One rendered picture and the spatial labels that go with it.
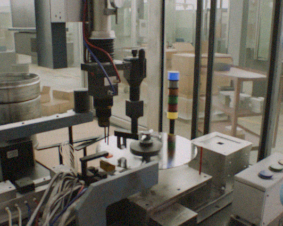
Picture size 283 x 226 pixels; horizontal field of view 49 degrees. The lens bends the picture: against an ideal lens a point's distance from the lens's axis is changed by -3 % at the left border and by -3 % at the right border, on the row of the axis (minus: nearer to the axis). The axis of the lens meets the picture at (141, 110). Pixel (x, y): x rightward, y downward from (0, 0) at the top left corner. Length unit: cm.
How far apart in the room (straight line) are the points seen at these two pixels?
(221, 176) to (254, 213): 23
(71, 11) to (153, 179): 49
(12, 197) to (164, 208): 44
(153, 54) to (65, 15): 82
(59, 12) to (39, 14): 14
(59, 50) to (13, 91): 55
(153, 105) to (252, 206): 82
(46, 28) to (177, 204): 65
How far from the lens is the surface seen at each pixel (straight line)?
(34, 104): 152
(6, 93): 145
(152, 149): 102
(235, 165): 124
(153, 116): 166
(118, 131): 98
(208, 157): 122
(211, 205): 114
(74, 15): 88
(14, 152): 122
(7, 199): 100
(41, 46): 101
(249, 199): 104
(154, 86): 163
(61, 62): 95
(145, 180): 83
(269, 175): 104
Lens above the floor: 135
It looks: 15 degrees down
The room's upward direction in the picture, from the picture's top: straight up
